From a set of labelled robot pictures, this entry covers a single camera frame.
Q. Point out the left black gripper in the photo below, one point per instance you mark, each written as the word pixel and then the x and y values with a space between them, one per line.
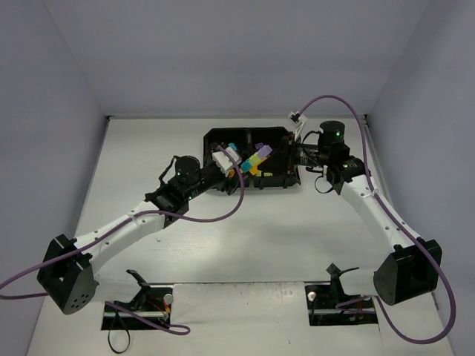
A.
pixel 225 182

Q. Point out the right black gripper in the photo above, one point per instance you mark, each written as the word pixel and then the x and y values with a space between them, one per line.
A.
pixel 292 155

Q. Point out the lavender lego brick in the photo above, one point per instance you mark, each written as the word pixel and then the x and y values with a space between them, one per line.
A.
pixel 264 151

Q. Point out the yellow orange lego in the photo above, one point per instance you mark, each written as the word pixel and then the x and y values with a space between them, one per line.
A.
pixel 256 161

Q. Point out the turquoise lego block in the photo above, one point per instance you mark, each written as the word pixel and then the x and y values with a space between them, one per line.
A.
pixel 246 166

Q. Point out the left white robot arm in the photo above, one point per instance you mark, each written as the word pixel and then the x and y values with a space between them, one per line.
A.
pixel 71 273

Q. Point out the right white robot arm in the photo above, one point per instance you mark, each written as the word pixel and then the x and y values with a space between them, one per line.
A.
pixel 409 266

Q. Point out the black four-compartment bin tray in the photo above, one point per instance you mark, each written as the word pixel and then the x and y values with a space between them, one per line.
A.
pixel 244 141

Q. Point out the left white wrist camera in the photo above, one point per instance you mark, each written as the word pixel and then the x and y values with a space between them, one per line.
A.
pixel 223 161

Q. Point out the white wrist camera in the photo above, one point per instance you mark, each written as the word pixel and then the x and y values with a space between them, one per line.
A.
pixel 298 120
pixel 223 161

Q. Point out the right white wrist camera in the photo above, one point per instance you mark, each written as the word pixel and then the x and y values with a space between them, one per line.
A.
pixel 298 120

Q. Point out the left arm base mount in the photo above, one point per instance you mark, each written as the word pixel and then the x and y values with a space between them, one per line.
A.
pixel 152 303

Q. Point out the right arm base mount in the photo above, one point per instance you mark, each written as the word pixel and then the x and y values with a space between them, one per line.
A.
pixel 328 305

